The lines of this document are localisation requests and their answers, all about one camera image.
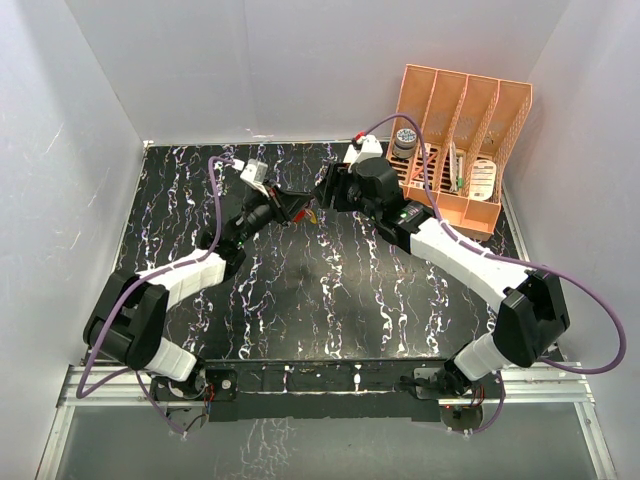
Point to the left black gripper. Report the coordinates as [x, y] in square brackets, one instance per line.
[287, 203]

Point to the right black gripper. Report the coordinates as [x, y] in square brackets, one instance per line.
[333, 187]

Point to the key with red tag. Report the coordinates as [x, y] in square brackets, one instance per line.
[299, 217]

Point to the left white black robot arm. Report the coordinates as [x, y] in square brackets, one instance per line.
[128, 321]

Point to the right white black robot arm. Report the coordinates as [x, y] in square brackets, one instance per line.
[529, 303]

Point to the grey tape roll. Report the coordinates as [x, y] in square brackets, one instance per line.
[404, 144]

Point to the pens in organizer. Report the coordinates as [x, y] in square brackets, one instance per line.
[456, 168]

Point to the white packaged card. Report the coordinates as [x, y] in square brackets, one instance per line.
[483, 178]

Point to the pink desk organizer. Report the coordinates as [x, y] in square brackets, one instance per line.
[470, 125]

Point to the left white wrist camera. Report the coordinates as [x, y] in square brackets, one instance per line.
[254, 174]

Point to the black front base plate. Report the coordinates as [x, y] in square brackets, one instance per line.
[228, 391]

